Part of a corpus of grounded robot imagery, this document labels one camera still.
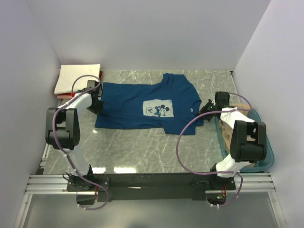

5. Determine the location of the blue printed t shirt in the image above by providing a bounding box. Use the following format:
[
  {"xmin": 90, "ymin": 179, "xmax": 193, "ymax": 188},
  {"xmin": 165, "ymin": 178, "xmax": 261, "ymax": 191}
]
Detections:
[{"xmin": 95, "ymin": 73, "xmax": 201, "ymax": 134}]

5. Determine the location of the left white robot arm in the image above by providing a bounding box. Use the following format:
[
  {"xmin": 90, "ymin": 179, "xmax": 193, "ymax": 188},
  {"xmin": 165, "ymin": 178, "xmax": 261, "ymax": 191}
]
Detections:
[{"xmin": 45, "ymin": 80, "xmax": 103, "ymax": 191}]

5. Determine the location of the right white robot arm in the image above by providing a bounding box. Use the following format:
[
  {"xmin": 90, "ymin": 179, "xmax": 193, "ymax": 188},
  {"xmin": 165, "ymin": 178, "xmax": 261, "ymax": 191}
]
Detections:
[{"xmin": 196, "ymin": 91, "xmax": 267, "ymax": 190}]

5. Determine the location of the folded dark red t shirt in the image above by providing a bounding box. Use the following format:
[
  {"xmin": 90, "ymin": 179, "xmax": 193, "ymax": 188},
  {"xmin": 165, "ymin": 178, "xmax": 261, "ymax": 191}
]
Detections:
[{"xmin": 57, "ymin": 70, "xmax": 104, "ymax": 98}]

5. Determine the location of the tan t shirt in bin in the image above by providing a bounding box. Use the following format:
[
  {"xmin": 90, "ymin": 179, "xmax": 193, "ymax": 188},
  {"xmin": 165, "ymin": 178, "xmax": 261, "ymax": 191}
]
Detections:
[{"xmin": 216, "ymin": 104, "xmax": 256, "ymax": 172}]

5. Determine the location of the folded cream t shirt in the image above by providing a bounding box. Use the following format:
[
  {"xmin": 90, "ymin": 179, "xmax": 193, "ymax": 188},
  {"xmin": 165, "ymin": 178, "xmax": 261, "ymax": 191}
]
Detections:
[{"xmin": 54, "ymin": 64, "xmax": 101, "ymax": 95}]

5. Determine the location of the folded pink t shirt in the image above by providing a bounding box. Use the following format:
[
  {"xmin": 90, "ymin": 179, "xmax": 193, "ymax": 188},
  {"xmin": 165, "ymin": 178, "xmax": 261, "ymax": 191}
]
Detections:
[{"xmin": 57, "ymin": 95, "xmax": 72, "ymax": 99}]

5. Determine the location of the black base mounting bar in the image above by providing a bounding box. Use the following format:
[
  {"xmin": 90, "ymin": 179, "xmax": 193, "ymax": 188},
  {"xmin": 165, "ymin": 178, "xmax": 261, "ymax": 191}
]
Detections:
[{"xmin": 66, "ymin": 173, "xmax": 236, "ymax": 204}]

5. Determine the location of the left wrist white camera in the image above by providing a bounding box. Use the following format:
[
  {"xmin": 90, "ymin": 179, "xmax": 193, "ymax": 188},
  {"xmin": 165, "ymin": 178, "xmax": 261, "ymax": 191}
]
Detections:
[{"xmin": 70, "ymin": 92, "xmax": 82, "ymax": 98}]

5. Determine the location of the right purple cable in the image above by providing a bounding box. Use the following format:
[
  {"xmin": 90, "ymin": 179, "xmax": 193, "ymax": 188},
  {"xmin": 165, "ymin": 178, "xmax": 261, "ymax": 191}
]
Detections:
[{"xmin": 176, "ymin": 92, "xmax": 253, "ymax": 209}]

